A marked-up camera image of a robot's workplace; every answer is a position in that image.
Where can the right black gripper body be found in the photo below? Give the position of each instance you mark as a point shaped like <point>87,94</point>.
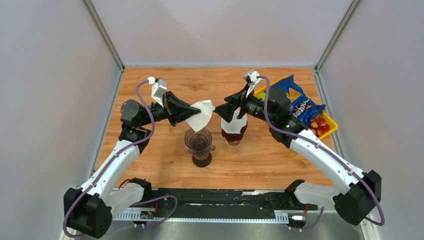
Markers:
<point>252,106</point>

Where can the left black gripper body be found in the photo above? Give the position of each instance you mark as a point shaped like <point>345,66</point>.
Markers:
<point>158,112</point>

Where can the amber coffee dripper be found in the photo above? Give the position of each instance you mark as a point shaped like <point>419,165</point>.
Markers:
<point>234,136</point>

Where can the grey smoky coffee dripper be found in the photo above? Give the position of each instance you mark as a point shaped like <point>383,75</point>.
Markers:
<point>199,143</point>

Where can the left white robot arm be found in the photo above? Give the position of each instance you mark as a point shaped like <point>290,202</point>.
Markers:
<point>90,208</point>

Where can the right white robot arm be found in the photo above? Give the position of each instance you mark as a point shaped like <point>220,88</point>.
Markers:
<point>355,193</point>

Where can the green lime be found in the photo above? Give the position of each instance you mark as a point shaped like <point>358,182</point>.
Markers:
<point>261,96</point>

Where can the yellow plastic tray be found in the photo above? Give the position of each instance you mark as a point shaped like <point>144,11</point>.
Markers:
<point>330,121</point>

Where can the clear glass server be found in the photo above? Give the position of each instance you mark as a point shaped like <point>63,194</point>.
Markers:
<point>233,142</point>

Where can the blue chips bag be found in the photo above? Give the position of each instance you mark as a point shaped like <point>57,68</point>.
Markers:
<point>301,105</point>

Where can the brown glass carafe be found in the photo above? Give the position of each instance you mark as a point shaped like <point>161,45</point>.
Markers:
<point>202,162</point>

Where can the red strawberries cluster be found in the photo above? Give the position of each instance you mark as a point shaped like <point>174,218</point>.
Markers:
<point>319,126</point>

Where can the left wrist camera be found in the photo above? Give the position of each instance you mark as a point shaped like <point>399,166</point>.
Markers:
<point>158,89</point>

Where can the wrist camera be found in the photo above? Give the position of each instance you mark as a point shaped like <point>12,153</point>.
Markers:
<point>252,80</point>
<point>158,89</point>

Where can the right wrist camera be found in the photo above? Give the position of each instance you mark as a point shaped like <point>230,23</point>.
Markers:
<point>252,80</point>

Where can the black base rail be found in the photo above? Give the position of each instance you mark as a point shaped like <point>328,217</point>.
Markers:
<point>218,205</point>

